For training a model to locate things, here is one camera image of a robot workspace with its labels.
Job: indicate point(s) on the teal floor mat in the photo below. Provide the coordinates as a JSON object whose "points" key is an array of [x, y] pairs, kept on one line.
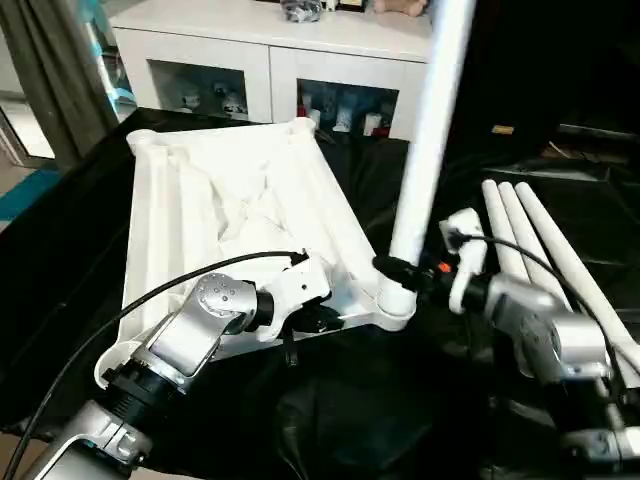
{"points": [[25, 200]]}

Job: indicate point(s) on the grey curtain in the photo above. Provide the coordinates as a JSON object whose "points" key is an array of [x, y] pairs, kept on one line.
{"points": [[50, 75]]}

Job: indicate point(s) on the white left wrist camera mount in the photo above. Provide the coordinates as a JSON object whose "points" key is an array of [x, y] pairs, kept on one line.
{"points": [[300, 282]]}

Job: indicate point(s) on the dark grey crumpled bundle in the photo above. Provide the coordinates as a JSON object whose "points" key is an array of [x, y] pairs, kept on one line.
{"points": [[302, 11]]}

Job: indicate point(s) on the white plastic table top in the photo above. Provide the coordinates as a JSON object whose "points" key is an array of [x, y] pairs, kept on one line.
{"points": [[200, 200]]}

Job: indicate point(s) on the small beige label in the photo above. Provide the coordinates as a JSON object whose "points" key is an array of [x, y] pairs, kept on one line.
{"points": [[503, 129]]}

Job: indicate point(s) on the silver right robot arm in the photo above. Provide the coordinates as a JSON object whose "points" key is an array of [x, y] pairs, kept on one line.
{"points": [[575, 340]]}

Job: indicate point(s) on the teal white plastic package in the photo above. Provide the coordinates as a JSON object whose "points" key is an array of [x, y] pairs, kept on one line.
{"points": [[110, 65]]}

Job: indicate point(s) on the black table mat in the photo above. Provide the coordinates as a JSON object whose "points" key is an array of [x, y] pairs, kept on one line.
{"points": [[375, 400]]}

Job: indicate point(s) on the white glass-door cabinet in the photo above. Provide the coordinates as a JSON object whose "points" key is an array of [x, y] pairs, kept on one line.
{"points": [[200, 30]]}

